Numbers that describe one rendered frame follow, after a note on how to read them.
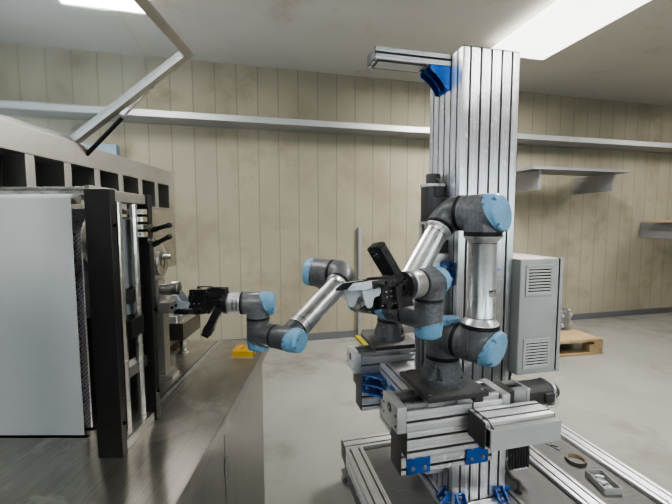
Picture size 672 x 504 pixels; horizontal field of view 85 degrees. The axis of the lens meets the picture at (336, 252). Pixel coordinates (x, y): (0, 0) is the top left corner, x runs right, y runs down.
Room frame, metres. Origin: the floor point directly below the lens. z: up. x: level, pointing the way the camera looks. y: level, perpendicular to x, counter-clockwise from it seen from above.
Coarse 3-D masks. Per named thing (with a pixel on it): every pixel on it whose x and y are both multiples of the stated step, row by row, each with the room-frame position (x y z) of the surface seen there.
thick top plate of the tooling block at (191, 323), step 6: (186, 318) 1.30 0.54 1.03; (192, 318) 1.32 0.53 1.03; (198, 318) 1.37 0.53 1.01; (174, 324) 1.23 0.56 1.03; (180, 324) 1.23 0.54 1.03; (186, 324) 1.26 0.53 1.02; (192, 324) 1.31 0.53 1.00; (198, 324) 1.37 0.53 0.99; (174, 330) 1.23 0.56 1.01; (180, 330) 1.23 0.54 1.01; (186, 330) 1.26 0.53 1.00; (192, 330) 1.31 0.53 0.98; (174, 336) 1.23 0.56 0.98; (180, 336) 1.23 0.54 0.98; (186, 336) 1.26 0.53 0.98
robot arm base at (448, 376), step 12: (432, 360) 1.22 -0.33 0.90; (444, 360) 1.20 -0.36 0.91; (456, 360) 1.21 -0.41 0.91; (420, 372) 1.26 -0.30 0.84; (432, 372) 1.21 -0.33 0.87; (444, 372) 1.19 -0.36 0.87; (456, 372) 1.20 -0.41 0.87; (432, 384) 1.20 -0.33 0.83; (444, 384) 1.18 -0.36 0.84; (456, 384) 1.18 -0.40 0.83
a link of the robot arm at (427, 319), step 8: (416, 304) 0.97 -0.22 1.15; (424, 304) 0.95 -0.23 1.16; (432, 304) 0.95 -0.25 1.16; (440, 304) 0.95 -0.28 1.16; (400, 312) 1.01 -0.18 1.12; (408, 312) 0.99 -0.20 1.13; (416, 312) 0.97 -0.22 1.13; (424, 312) 0.95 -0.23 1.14; (432, 312) 0.95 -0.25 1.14; (440, 312) 0.95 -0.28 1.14; (400, 320) 1.02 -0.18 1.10; (408, 320) 0.99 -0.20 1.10; (416, 320) 0.97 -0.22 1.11; (424, 320) 0.95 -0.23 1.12; (432, 320) 0.95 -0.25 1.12; (440, 320) 0.95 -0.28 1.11; (416, 328) 0.97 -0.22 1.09; (424, 328) 0.95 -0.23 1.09; (432, 328) 0.95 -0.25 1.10; (440, 328) 0.96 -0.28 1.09; (416, 336) 0.98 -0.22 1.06; (424, 336) 0.95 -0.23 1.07; (432, 336) 0.95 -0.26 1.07; (440, 336) 0.96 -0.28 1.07
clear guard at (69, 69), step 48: (0, 0) 0.79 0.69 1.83; (48, 0) 0.86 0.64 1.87; (96, 0) 0.93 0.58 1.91; (0, 48) 0.88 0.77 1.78; (48, 48) 0.96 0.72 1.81; (96, 48) 1.05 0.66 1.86; (144, 48) 1.17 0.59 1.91; (0, 96) 0.98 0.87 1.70; (48, 96) 1.08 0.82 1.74; (96, 96) 1.21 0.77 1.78
